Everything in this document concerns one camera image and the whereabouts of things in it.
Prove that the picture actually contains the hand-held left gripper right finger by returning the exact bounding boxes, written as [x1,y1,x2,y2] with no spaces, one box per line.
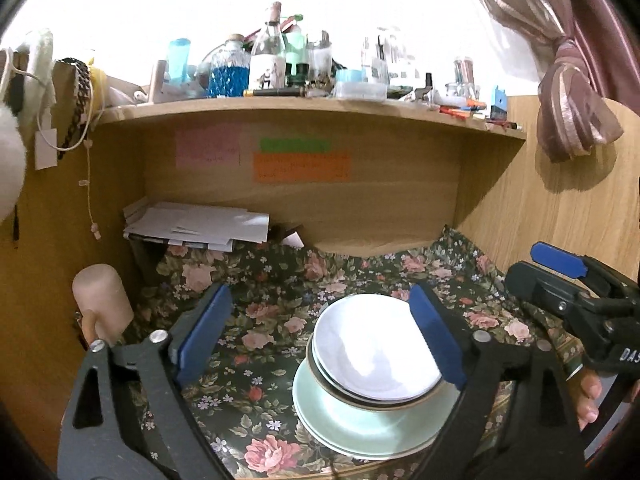
[409,280,586,480]

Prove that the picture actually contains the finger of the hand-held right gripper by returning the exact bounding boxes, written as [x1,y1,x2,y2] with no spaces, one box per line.
[505,261,608,346]
[531,241,640,306]

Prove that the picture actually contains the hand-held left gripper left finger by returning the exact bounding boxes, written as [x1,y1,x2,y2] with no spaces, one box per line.
[57,284,236,480]

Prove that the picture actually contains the white plate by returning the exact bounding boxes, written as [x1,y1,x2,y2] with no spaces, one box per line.
[312,294,443,401]

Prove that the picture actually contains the dark brown plate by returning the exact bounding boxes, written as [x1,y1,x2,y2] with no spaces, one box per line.
[306,345,446,408]

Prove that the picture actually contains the mint green plate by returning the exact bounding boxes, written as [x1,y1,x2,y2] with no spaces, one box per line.
[291,357,462,461]

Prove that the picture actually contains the person's right hand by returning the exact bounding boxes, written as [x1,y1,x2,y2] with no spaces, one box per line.
[576,375,603,431]

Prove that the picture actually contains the dark floral tablecloth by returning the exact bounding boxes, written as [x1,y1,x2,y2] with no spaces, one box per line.
[122,225,586,480]

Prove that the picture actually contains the stack of white papers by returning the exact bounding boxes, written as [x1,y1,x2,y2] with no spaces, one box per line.
[122,197,272,253]

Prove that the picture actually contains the striped pink curtain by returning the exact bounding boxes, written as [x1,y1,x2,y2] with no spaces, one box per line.
[452,0,640,163]

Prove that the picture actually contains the blue pencil sharpener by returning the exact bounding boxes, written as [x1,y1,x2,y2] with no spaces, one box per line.
[490,85,508,122]

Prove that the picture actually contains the pink paper note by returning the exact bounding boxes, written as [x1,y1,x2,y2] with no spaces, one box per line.
[175,125,242,170]

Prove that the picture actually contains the orange paper note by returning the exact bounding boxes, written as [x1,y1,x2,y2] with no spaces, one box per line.
[252,151,352,183]

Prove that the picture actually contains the glass jar with pens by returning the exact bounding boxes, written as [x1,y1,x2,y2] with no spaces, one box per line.
[452,57,476,98]

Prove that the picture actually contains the green paper note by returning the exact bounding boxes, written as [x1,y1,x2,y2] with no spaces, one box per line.
[260,138,332,153]

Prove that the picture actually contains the white charger adapter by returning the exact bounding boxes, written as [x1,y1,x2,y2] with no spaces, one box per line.
[35,128,58,171]

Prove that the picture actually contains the black pen gold ends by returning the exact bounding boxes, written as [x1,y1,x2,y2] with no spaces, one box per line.
[243,88,307,98]

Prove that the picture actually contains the clear plastic box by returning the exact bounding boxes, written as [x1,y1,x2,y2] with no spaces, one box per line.
[332,82,388,101]

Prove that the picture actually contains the white plastic item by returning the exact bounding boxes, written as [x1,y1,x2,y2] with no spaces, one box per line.
[107,76,150,106]

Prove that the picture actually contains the glass bottle with blue beads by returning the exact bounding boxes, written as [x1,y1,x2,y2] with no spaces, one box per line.
[207,35,251,99]

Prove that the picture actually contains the beige cardboard tube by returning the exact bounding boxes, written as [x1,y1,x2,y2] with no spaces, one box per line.
[149,60,167,105]

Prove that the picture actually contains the clear acrylic organizer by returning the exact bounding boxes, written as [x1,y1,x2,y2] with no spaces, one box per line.
[361,27,416,83]

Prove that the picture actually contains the white plush toy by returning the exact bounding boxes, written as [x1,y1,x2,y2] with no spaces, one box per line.
[0,102,28,223]

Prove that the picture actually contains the yellow plastic item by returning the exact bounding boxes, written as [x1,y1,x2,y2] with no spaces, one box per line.
[90,62,108,108]

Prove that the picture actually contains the blue liquid plastic bottle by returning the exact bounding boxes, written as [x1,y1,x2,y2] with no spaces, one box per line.
[167,37,192,86]

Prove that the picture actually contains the black ink bottle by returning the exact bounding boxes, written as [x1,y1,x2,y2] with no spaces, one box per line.
[287,62,311,88]

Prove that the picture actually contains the clear glass bottle white label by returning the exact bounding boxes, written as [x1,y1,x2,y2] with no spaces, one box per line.
[248,2,287,92]

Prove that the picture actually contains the clear bottle silver cap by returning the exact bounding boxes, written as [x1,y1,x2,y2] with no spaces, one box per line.
[307,30,335,83]

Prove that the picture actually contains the mint green pump bottle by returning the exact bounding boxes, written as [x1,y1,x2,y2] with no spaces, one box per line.
[285,22,307,68]

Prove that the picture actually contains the white fluffy cloth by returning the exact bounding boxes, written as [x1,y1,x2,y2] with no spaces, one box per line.
[10,30,56,111]

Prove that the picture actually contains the white charging cable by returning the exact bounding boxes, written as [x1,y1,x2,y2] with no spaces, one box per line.
[0,47,103,241]

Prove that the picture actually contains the black braided strap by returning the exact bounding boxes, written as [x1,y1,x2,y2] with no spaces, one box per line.
[55,57,93,161]

